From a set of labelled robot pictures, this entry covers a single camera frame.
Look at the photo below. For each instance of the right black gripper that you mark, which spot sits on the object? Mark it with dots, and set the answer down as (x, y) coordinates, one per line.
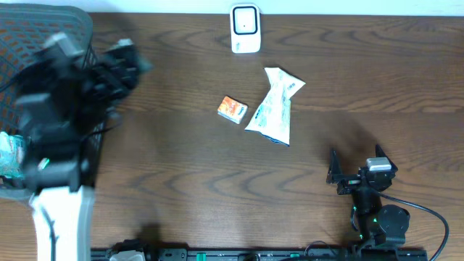
(349, 181)

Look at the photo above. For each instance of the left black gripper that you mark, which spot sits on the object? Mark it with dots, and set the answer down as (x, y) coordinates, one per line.
(118, 72)

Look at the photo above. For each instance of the white blue snack bag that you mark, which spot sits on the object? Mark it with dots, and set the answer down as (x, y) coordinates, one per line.
(272, 118)

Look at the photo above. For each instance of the teal wet wipes pack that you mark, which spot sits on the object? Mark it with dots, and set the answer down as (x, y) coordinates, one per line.
(12, 154)

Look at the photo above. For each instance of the orange tissue pack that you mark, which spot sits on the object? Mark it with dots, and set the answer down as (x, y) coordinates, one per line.
(232, 109)

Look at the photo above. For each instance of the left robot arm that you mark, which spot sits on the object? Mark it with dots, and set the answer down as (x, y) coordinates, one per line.
(60, 166)

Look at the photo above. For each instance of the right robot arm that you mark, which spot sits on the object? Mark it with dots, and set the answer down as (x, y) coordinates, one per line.
(380, 226)

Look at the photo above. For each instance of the white barcode scanner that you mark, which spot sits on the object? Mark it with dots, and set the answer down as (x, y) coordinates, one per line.
(245, 28)

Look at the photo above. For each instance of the grey plastic mesh basket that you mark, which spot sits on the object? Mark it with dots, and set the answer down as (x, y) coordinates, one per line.
(24, 29)

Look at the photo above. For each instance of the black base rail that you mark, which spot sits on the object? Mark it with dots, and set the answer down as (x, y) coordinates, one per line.
(271, 255)

